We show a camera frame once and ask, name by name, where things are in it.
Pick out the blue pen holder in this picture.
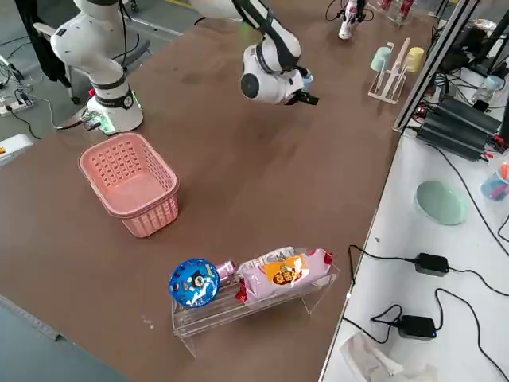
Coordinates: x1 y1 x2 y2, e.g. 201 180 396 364
480 161 509 202

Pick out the green bowl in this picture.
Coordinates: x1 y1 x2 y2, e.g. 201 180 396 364
413 179 470 227

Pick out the white red-labelled juice bottle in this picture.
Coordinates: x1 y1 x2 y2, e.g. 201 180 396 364
338 0 360 41

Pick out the white wire cup rack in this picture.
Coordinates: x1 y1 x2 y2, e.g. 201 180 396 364
367 37 413 106

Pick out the black jacket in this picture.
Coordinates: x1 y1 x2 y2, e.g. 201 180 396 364
14 0 67 83

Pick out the crumpled clear plastic bag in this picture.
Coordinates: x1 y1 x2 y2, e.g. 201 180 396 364
340 331 438 382

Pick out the aluminium frame post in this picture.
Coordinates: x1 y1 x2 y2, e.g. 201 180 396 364
392 0 479 133

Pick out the blue snack can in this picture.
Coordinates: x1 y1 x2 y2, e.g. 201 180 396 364
168 258 221 309

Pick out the black power adapter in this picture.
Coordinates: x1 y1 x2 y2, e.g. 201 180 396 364
398 314 438 341
414 252 451 278

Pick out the clear jar with blue lid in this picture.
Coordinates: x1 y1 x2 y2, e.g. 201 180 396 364
471 74 506 105

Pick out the long pink snack packet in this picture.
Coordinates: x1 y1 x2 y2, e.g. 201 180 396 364
235 247 335 306

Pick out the small pink snack packet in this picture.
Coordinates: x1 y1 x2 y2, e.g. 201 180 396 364
214 260 239 286

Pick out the white control box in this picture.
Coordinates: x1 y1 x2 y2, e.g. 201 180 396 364
0 134 33 166

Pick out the clear acrylic snack stand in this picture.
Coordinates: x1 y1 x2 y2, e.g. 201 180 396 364
170 262 341 359

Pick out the black power supply unit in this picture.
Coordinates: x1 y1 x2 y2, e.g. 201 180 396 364
427 97 503 137
416 119 491 161

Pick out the pink plastic basket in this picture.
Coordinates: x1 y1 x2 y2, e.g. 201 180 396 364
78 132 181 239

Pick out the black adapter cable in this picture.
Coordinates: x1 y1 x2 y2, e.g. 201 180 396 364
348 243 509 298
342 288 509 382

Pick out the mint green cup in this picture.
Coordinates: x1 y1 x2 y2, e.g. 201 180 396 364
371 46 394 73

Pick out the yellow cup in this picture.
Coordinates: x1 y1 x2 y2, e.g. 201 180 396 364
402 46 426 74

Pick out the white power strip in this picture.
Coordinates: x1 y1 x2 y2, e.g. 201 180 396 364
0 95 36 117

